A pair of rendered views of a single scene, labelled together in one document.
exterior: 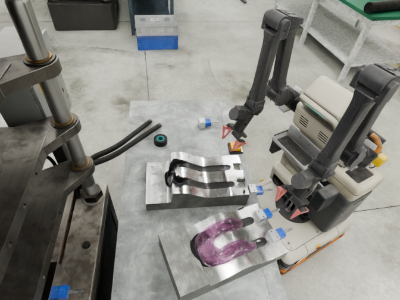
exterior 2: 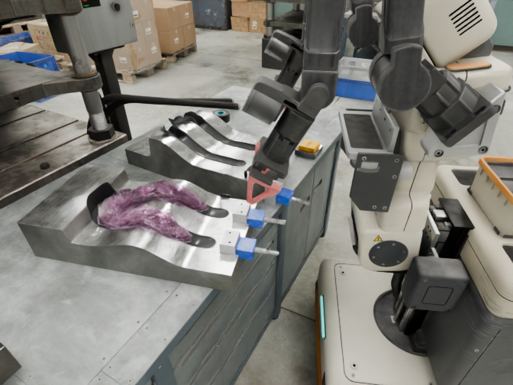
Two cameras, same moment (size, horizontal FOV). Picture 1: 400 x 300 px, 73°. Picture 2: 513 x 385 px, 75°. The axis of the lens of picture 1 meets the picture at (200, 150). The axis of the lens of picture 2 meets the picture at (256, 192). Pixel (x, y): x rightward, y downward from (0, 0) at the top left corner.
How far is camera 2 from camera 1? 0.97 m
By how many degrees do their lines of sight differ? 31
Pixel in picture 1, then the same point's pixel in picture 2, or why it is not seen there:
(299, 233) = (388, 364)
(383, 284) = not seen: outside the picture
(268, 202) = (366, 291)
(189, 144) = (251, 131)
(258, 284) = (146, 298)
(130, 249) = not seen: hidden behind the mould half
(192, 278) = (54, 214)
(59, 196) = (30, 85)
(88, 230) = (62, 158)
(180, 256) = (75, 190)
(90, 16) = not seen: hidden behind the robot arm
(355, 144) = (388, 26)
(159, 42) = (359, 89)
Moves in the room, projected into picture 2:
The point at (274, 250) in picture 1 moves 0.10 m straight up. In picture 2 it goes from (211, 261) to (208, 227)
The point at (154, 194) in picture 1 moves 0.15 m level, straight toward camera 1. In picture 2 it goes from (143, 145) to (111, 166)
